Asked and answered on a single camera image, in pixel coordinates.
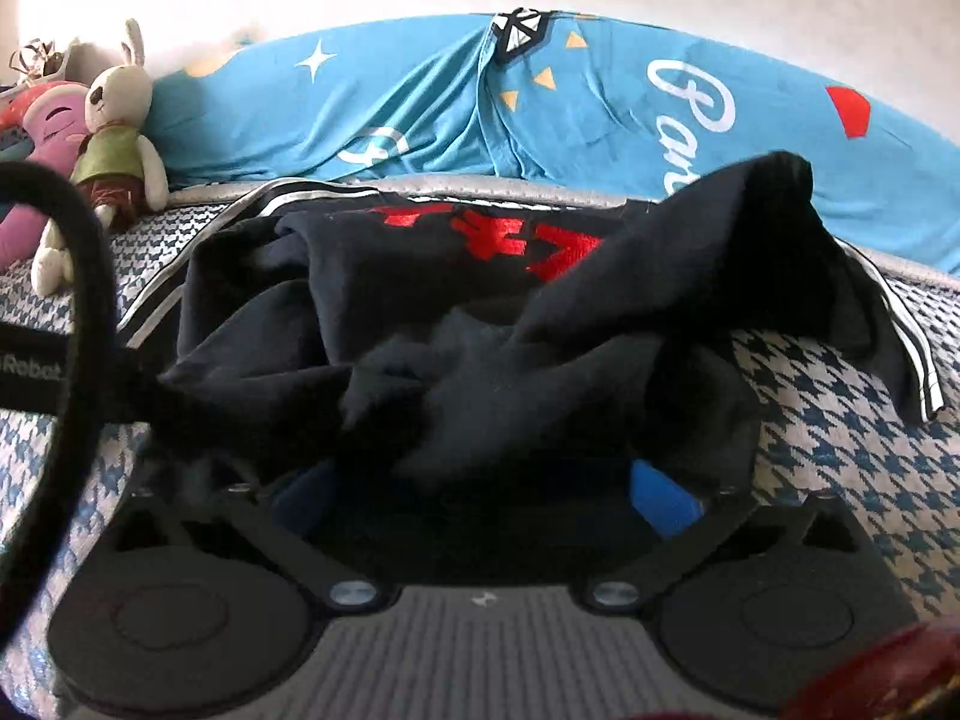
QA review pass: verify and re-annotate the purple moon plush pillow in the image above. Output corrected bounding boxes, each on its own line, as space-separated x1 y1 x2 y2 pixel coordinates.
0 81 95 271

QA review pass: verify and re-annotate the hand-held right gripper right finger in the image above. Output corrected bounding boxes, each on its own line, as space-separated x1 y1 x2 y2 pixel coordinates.
589 457 875 610

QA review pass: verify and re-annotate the black cable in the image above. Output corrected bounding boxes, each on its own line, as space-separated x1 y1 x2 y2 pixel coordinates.
0 161 121 646

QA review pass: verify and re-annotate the curly ribbon bow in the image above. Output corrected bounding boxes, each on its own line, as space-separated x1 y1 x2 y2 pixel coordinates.
9 37 76 83

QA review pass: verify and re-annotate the blue printed bed sheet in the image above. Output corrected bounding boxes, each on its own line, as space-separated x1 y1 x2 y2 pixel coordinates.
146 9 960 275

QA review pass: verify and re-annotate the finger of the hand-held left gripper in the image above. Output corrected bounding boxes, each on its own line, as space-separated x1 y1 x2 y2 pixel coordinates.
115 349 171 422

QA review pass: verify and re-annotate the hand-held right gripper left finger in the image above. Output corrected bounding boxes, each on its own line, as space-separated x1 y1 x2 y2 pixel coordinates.
112 459 387 612

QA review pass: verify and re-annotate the houndstooth bed mattress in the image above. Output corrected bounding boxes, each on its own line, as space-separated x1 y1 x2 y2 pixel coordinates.
0 176 960 698

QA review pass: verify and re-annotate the rabbit plush toy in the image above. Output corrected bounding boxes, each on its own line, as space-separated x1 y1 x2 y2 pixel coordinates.
31 19 170 297

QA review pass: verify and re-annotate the black sweatshirt with red print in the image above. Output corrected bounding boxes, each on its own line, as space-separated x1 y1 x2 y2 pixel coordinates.
154 151 912 541

